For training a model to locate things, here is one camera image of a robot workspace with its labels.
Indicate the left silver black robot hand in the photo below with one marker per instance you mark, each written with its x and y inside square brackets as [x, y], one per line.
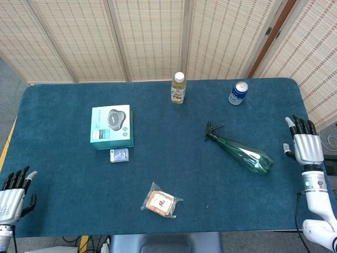
[10, 203]

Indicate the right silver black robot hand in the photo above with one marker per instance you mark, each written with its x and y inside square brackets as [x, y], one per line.
[308, 147]

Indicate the green plastic spray bottle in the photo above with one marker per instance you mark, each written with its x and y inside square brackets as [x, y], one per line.
[242, 153]

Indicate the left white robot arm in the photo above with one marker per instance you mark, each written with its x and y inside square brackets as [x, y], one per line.
[4, 237]

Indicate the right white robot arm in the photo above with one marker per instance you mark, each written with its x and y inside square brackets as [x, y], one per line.
[316, 200]

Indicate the yellow tea drink bottle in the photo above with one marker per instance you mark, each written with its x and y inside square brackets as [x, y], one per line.
[178, 91]

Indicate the black equipment block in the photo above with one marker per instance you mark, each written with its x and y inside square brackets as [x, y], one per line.
[331, 164]

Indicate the white floor box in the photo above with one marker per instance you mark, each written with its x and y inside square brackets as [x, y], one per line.
[52, 249]

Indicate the blue white drink can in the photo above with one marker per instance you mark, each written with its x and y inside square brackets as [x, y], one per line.
[237, 95]

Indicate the small blue white pack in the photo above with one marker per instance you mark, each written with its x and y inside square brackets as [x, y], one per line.
[119, 155]

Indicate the teal speakerphone product box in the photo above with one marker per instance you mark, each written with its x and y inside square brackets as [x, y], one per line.
[110, 124]

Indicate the blue carpet table mat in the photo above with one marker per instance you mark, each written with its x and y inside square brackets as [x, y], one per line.
[171, 145]

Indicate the bagged bread snack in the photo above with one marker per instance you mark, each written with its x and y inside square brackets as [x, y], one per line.
[160, 201]

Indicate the woven bamboo folding screen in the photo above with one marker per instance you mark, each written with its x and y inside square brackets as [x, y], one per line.
[79, 39]

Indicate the brown wooden post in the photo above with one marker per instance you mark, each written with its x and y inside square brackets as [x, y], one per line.
[273, 34]

